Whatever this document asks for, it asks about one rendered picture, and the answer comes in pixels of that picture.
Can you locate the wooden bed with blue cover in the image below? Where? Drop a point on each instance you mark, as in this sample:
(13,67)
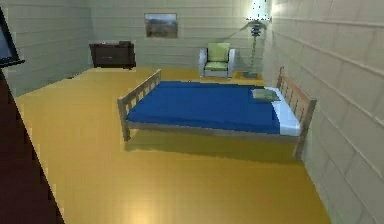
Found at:
(206,106)

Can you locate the white armchair with green cushions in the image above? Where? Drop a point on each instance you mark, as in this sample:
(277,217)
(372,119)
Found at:
(217,60)

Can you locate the grey-green pillow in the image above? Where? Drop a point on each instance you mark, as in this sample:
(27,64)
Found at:
(265,95)

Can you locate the framed landscape picture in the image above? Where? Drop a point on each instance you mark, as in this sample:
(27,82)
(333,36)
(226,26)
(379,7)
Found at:
(161,25)

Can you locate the dark brown chest of drawers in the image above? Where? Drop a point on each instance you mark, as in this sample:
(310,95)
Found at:
(112,55)

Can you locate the floor lamp with blue stem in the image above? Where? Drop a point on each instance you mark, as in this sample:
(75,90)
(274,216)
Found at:
(255,33)

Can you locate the black television set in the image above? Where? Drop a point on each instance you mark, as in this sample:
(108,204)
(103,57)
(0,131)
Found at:
(6,43)

